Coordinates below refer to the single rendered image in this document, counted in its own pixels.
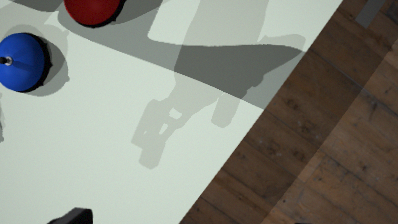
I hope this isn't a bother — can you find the blue dome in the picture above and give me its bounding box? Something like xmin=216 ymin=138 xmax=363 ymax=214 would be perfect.
xmin=0 ymin=32 xmax=53 ymax=93

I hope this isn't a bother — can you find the red bell dome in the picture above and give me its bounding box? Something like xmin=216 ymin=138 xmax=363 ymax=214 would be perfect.
xmin=64 ymin=0 xmax=127 ymax=29

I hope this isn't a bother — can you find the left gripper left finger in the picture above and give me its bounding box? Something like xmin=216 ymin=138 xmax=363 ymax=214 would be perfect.
xmin=47 ymin=207 xmax=93 ymax=224

